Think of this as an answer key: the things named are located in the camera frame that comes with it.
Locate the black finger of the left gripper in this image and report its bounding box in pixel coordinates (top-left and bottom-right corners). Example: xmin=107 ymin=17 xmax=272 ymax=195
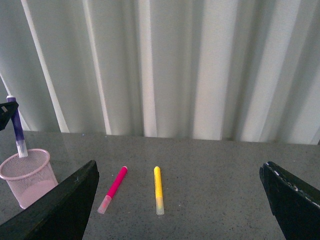
xmin=0 ymin=101 xmax=19 ymax=131

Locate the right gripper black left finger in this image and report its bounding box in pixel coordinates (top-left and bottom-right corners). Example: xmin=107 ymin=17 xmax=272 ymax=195
xmin=0 ymin=160 xmax=99 ymax=240

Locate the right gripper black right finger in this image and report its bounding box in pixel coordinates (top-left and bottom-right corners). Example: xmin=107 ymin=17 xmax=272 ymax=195
xmin=259 ymin=161 xmax=320 ymax=240

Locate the purple highlighter pen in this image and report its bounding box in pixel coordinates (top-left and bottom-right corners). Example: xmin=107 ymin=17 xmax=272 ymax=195
xmin=11 ymin=109 xmax=28 ymax=158

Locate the pink highlighter pen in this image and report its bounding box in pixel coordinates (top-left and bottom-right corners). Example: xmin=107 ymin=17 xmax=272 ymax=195
xmin=97 ymin=166 xmax=128 ymax=214

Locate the pink mesh pen cup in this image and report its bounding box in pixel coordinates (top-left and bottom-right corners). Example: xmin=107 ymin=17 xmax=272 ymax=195
xmin=0 ymin=148 xmax=58 ymax=210

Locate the yellow highlighter pen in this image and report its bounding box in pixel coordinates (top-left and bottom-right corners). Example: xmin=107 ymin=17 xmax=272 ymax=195
xmin=153 ymin=166 xmax=165 ymax=216

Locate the white pleated curtain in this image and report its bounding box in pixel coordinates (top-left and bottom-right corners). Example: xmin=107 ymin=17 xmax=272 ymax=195
xmin=0 ymin=0 xmax=320 ymax=145

